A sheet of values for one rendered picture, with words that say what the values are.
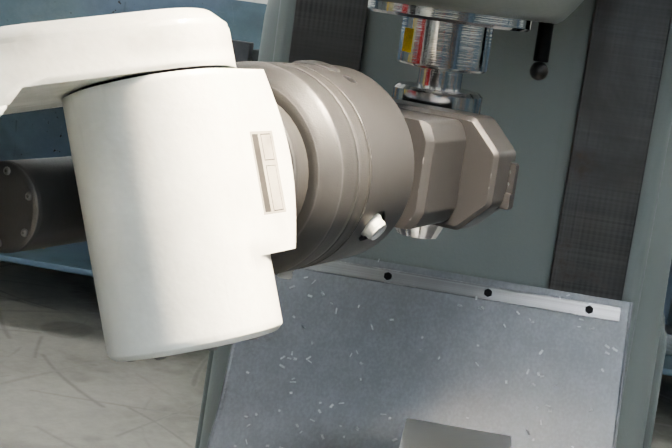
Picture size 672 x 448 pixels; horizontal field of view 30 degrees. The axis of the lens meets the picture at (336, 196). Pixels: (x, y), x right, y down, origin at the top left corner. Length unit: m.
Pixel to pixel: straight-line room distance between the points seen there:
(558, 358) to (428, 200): 0.49
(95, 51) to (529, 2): 0.23
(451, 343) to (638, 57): 0.27
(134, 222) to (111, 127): 0.03
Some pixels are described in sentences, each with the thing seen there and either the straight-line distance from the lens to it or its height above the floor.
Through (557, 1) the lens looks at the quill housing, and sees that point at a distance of 0.60.
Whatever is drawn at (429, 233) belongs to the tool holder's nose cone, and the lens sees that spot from 0.66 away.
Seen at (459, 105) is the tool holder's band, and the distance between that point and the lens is 0.64.
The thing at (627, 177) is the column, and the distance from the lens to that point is 1.04.
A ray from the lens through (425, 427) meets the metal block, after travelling 0.71.
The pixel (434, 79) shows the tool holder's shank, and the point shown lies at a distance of 0.65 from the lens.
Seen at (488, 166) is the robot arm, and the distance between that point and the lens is 0.59.
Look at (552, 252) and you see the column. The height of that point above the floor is 1.12.
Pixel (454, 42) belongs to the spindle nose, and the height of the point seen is 1.29.
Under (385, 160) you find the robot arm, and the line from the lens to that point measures 0.52.
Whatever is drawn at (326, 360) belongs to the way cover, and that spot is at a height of 1.01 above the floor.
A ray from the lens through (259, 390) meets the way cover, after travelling 1.04.
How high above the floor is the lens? 1.32
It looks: 10 degrees down
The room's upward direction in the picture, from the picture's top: 8 degrees clockwise
